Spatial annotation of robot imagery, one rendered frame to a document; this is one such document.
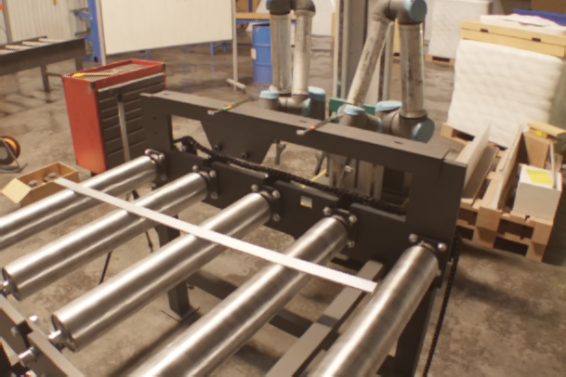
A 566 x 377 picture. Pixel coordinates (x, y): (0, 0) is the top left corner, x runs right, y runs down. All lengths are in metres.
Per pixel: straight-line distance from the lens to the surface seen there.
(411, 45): 2.11
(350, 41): 2.62
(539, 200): 3.00
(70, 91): 3.74
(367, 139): 1.33
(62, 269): 1.40
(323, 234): 1.33
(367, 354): 0.99
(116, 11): 5.91
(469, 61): 4.72
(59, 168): 3.96
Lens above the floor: 1.62
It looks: 24 degrees down
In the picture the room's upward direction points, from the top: 1 degrees counter-clockwise
